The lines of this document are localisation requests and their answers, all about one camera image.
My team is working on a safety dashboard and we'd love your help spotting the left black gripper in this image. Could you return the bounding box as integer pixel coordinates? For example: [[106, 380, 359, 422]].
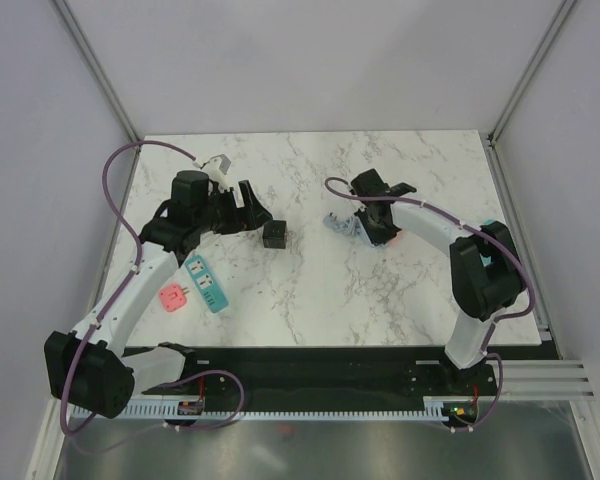
[[194, 181, 271, 235]]

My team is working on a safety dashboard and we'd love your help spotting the black cube plug adapter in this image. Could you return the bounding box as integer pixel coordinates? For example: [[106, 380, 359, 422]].
[[262, 220, 289, 250]]

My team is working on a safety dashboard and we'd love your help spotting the blue round power strip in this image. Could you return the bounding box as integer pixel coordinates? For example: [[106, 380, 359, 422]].
[[323, 212, 373, 247]]

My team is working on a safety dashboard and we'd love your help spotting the pink cube socket adapter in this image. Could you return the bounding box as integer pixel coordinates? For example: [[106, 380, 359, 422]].
[[386, 232, 402, 247]]

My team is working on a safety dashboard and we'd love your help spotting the pink plug adapter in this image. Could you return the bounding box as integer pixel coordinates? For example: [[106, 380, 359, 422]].
[[158, 283, 189, 313]]

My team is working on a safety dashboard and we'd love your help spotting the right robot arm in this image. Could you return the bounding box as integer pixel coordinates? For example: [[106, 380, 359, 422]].
[[349, 169, 531, 394]]

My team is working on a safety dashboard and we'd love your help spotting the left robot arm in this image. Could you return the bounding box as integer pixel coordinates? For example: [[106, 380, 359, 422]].
[[44, 170, 273, 419]]

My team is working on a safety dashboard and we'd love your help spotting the teal rectangular power strip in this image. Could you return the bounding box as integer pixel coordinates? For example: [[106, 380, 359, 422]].
[[184, 255, 229, 314]]

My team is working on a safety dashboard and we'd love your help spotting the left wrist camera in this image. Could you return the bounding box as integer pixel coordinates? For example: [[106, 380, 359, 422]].
[[202, 154, 231, 191]]

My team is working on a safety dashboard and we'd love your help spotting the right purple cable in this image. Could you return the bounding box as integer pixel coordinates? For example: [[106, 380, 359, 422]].
[[324, 176, 536, 436]]

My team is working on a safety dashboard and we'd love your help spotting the purple cable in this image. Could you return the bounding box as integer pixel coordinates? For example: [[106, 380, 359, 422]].
[[59, 141, 201, 436], [324, 176, 536, 436]]

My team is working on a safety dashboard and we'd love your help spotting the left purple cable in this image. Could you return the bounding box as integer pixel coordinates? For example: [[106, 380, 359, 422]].
[[59, 141, 201, 436]]

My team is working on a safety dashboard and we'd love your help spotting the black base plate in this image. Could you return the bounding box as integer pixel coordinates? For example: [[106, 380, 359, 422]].
[[114, 344, 511, 416]]

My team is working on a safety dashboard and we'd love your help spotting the left aluminium frame post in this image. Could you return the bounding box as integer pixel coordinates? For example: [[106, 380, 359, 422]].
[[49, 0, 141, 141]]

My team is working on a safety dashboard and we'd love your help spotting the aluminium frame post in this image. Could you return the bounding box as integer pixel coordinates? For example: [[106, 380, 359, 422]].
[[49, 0, 141, 141], [484, 0, 580, 149]]

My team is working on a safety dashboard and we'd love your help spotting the white cable duct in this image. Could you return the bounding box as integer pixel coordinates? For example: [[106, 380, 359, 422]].
[[72, 397, 491, 422]]

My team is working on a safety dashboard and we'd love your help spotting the right aluminium frame post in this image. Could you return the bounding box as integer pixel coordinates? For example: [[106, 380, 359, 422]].
[[484, 0, 580, 149]]

